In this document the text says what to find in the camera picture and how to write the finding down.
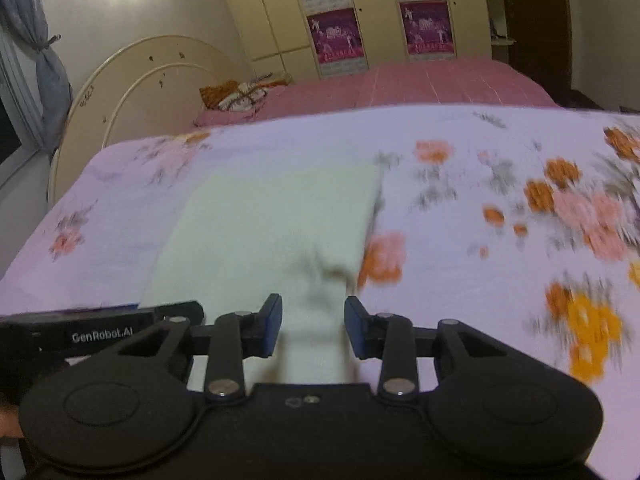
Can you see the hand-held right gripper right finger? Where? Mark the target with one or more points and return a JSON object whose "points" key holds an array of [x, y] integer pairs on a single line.
{"points": [[352, 327]]}

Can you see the dark wooden door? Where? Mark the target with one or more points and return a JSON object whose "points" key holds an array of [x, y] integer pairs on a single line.
{"points": [[537, 30]]}

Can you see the orange patterned pillow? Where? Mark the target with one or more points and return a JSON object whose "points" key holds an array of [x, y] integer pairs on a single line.
{"points": [[235, 95]]}

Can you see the pale green cloth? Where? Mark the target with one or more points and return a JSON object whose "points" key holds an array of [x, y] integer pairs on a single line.
{"points": [[270, 230]]}

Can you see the magenta wardrobe poster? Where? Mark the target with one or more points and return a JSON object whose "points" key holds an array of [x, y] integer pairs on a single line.
{"points": [[334, 35], [427, 27]]}

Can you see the cream corner shelf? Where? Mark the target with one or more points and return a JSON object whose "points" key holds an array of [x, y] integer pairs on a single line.
{"points": [[497, 15]]}

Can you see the floral purple blanket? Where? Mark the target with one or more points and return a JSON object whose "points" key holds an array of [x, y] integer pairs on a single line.
{"points": [[475, 270]]}

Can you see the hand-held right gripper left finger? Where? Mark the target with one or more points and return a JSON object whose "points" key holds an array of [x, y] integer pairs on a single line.
{"points": [[273, 327]]}

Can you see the cream arched headboard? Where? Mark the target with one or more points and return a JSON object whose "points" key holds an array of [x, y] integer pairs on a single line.
{"points": [[120, 90]]}

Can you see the grey curtain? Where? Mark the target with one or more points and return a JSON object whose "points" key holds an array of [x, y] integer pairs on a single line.
{"points": [[50, 75]]}

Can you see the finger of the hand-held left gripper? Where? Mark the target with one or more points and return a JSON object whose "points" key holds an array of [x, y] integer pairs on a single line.
{"points": [[182, 310]]}

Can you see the window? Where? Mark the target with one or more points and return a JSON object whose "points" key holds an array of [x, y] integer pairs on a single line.
{"points": [[12, 120]]}

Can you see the cream wardrobe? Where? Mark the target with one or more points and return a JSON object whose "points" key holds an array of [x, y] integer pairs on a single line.
{"points": [[270, 20]]}

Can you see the pink bed sheet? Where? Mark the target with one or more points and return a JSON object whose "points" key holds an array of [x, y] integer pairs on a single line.
{"points": [[425, 85]]}

